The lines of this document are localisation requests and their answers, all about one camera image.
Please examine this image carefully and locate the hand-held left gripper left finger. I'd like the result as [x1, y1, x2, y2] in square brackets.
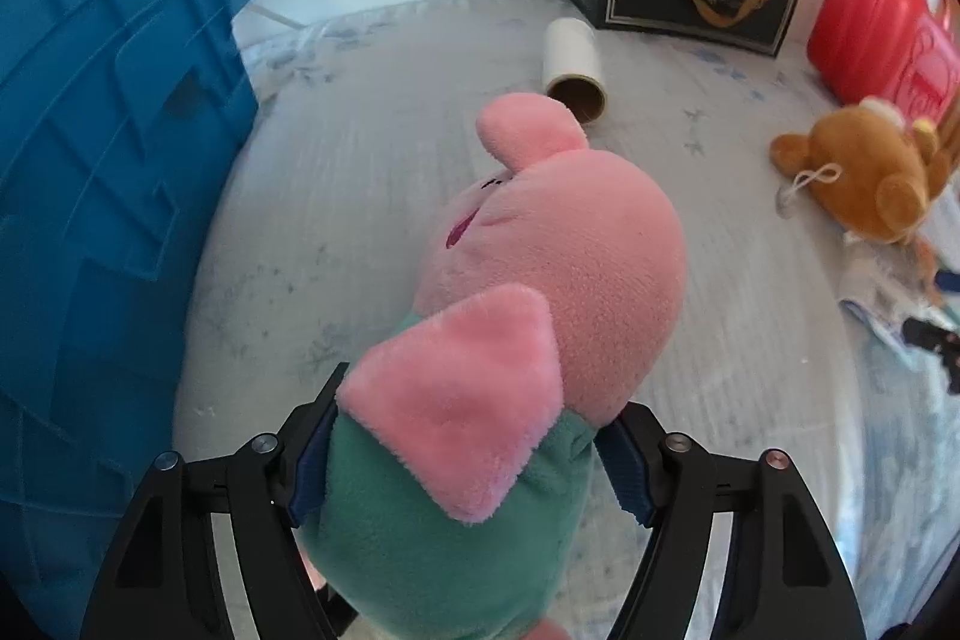
[79, 362, 353, 640]

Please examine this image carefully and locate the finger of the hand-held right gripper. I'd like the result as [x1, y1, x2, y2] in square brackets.
[902, 316, 960, 395]

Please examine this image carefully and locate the white paper roll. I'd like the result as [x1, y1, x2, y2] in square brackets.
[541, 17, 607, 125]

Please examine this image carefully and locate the brown bear plush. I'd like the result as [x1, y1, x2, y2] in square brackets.
[771, 96, 960, 245]

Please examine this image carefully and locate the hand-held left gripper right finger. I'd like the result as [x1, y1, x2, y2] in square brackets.
[596, 400, 867, 640]

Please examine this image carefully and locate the pale blue floral bed cover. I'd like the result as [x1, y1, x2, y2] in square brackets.
[172, 0, 960, 640]

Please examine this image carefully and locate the blue plastic crate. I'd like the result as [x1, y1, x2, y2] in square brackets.
[0, 0, 269, 640]

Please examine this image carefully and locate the pink pig plush green shirt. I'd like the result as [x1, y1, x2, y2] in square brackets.
[296, 91, 687, 640]

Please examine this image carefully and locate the white medicine box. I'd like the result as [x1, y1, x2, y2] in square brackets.
[836, 231, 947, 341]

